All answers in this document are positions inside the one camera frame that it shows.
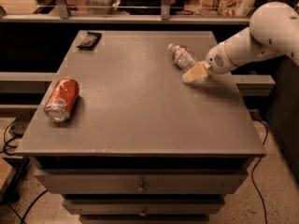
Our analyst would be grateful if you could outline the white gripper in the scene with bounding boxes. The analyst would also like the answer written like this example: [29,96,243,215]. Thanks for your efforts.
[182,42,236,83]

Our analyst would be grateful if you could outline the clear plastic water bottle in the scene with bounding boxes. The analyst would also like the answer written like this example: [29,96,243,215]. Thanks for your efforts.
[168,44,199,72]

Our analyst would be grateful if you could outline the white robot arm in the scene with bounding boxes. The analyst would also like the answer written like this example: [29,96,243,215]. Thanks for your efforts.
[182,2,299,83]

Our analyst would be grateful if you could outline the red coke can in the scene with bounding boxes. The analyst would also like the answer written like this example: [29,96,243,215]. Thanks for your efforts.
[44,77,79,122]

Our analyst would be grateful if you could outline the black bag behind glass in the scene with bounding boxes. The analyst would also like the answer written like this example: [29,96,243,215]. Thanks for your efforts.
[118,0,187,15]

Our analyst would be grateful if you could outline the grey drawer cabinet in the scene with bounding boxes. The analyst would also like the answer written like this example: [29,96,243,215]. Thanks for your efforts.
[17,31,265,224]

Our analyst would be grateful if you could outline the top drawer knob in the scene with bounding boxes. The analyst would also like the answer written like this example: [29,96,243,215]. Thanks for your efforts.
[137,181,148,193]

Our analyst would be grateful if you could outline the drawer knob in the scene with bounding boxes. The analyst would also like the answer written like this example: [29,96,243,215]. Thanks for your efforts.
[137,181,148,193]
[139,207,148,217]

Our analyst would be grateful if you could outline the black cable right floor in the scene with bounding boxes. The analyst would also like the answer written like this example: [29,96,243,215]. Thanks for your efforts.
[250,119,270,224]

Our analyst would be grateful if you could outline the black cables left floor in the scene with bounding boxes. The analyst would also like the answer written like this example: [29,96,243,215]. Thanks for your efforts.
[0,109,50,224]

